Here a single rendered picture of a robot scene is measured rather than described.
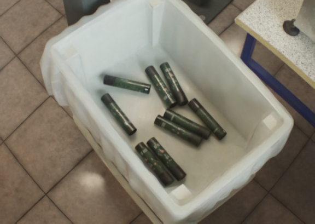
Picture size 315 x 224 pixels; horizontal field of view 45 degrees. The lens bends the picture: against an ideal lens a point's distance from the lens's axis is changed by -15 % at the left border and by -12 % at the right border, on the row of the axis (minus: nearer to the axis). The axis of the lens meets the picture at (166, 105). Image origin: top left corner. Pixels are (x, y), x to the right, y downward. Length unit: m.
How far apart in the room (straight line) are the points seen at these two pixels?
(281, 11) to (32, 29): 1.36
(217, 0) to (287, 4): 0.97
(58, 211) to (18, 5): 1.20
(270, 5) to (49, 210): 1.18
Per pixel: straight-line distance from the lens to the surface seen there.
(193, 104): 1.30
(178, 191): 1.01
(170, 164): 1.23
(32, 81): 1.98
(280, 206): 1.76
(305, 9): 1.08
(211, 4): 2.16
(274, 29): 1.17
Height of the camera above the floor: 1.64
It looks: 63 degrees down
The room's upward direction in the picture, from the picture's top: 4 degrees clockwise
